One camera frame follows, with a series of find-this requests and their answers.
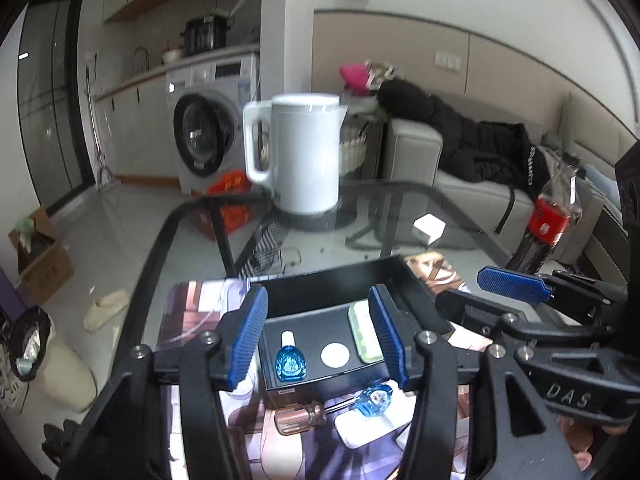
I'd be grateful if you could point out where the beige slipper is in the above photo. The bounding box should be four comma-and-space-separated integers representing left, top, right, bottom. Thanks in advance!
82, 288, 130, 332

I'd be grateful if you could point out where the glass sliding door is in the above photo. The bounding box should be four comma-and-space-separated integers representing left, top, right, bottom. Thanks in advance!
17, 0, 86, 197

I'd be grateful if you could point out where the blue glass bottle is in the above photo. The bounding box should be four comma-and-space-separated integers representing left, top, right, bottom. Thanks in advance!
274, 331, 309, 384
355, 384, 394, 420

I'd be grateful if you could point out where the kitchen faucet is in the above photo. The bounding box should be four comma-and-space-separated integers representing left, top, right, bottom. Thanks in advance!
131, 45, 151, 77

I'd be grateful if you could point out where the black cooking pot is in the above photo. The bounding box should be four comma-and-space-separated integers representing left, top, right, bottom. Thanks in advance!
180, 15, 232, 59

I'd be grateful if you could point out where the chrome pole stand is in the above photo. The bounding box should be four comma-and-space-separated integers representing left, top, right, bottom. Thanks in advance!
84, 64, 115, 187

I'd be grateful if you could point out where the person's right hand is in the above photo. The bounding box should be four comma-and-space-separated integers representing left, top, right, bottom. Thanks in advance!
554, 412, 628, 457

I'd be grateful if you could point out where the black cardboard box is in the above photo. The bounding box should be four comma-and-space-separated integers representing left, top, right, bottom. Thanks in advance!
247, 255, 456, 398

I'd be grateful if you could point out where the white washing machine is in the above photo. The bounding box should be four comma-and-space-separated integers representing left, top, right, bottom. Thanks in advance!
166, 52, 261, 197

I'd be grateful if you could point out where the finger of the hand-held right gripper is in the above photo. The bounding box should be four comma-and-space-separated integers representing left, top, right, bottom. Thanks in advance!
434, 289, 617, 348
476, 266, 632, 328

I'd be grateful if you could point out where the black jacket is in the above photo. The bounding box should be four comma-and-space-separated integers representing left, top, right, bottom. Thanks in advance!
376, 78, 552, 187

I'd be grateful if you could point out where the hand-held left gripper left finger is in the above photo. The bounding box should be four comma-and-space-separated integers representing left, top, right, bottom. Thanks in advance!
55, 285, 271, 480

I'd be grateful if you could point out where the black kettle base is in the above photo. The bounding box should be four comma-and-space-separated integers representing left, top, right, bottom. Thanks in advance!
272, 199, 342, 234

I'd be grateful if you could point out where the small white box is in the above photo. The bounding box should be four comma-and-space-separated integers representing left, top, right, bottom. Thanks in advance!
413, 213, 446, 249

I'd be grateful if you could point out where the pink cloth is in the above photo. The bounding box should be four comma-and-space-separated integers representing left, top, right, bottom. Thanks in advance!
339, 62, 374, 96

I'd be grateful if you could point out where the white power bank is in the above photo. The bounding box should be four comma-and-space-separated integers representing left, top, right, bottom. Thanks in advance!
334, 406, 417, 450

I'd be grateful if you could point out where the cola bottle red label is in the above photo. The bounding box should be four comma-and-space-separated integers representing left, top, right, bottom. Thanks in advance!
505, 162, 586, 277

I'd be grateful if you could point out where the white electric kettle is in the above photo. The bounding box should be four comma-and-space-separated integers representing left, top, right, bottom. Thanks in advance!
243, 93, 350, 216

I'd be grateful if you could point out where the white and green case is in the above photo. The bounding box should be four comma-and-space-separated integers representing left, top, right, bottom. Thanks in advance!
347, 298, 387, 365

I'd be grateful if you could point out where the white round disc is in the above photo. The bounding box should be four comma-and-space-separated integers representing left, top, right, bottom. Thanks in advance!
320, 342, 350, 369

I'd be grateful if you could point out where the grey sofa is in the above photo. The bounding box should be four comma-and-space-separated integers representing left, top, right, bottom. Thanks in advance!
382, 91, 640, 272

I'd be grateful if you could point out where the beige trash bin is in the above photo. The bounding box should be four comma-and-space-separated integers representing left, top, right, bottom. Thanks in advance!
10, 309, 99, 414

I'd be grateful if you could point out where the wicker basket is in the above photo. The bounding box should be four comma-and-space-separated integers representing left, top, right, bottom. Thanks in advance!
339, 120, 374, 177

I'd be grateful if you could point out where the open cardboard box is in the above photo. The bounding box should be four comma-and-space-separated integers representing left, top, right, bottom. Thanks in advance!
8, 205, 75, 306

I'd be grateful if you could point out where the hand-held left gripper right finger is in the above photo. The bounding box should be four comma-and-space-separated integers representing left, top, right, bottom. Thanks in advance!
368, 284, 576, 480

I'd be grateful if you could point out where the orange bag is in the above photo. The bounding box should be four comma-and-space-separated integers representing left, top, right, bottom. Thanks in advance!
192, 170, 254, 236

